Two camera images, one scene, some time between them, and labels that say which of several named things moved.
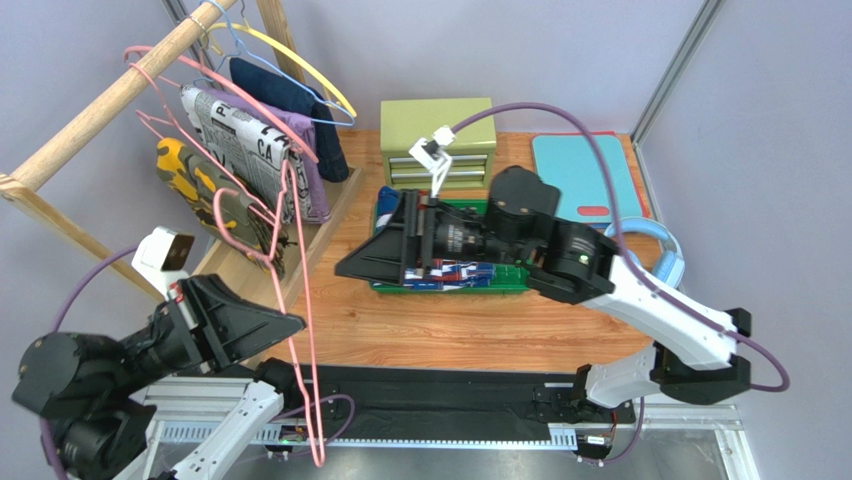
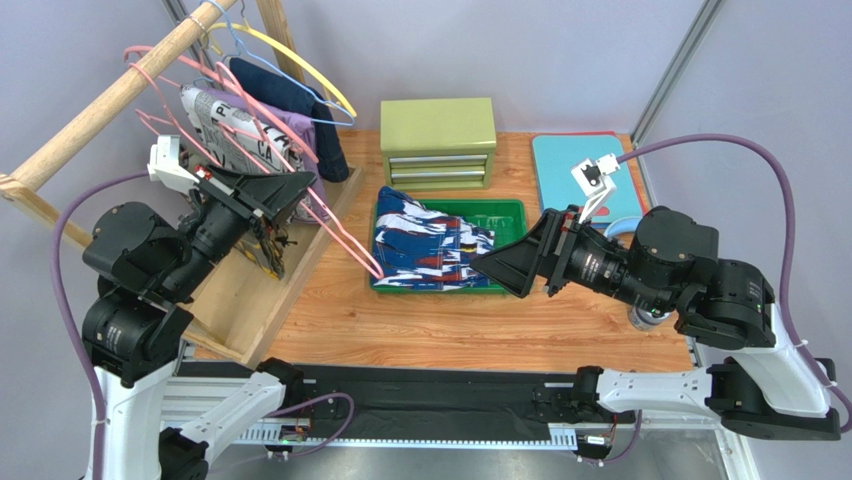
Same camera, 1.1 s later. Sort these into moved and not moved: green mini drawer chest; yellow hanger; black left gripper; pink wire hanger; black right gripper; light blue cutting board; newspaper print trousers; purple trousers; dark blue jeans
Moved: black right gripper; black left gripper; pink wire hanger
Not moved: dark blue jeans; purple trousers; light blue cutting board; newspaper print trousers; yellow hanger; green mini drawer chest
